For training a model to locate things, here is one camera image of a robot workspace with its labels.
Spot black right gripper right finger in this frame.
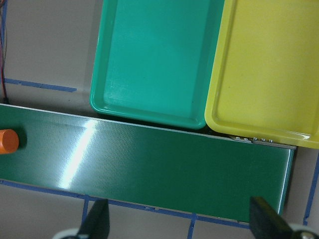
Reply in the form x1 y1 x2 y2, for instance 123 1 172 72
249 197 298 239

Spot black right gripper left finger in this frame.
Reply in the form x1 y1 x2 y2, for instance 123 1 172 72
76 199 110 239

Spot orange cylinder with 4680 print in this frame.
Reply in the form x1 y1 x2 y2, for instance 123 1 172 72
0 129 19 154

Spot green conveyor belt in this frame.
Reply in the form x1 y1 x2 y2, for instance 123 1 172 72
0 105 294 222

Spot yellow plastic tray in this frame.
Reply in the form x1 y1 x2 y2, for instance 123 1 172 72
205 0 319 149

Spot green plastic tray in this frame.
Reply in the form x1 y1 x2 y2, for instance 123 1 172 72
90 0 224 129

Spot red black controller wires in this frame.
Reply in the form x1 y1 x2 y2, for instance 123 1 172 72
0 0 10 104

